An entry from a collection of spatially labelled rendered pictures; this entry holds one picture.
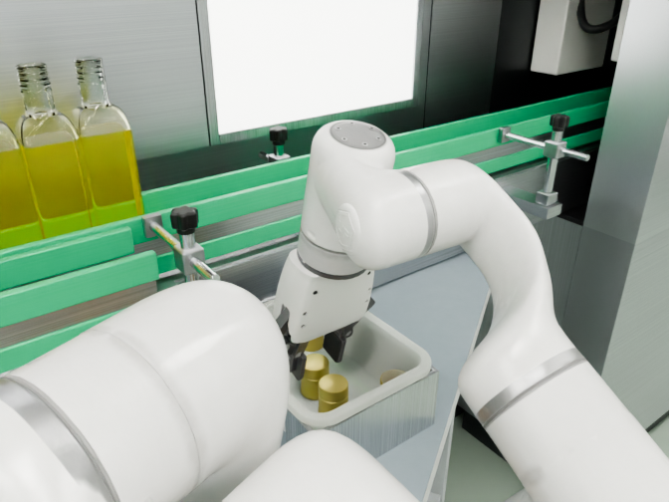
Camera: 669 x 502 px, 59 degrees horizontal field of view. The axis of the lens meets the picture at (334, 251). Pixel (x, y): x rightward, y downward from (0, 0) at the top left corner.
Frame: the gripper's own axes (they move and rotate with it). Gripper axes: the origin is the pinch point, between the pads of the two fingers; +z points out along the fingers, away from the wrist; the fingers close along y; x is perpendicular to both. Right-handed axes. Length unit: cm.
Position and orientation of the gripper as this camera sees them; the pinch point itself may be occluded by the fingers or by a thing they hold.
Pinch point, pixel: (315, 352)
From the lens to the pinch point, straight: 70.5
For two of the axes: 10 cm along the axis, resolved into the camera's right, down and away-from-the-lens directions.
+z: -1.5, 7.7, 6.3
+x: 5.6, 5.9, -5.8
